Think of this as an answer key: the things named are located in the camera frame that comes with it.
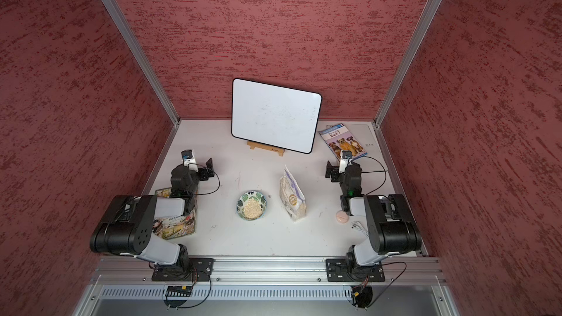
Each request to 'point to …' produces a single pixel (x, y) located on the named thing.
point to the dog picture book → (339, 138)
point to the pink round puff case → (342, 216)
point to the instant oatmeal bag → (292, 197)
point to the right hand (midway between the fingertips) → (338, 163)
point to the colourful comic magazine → (177, 226)
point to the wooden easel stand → (252, 145)
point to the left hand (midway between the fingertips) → (201, 162)
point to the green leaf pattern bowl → (251, 205)
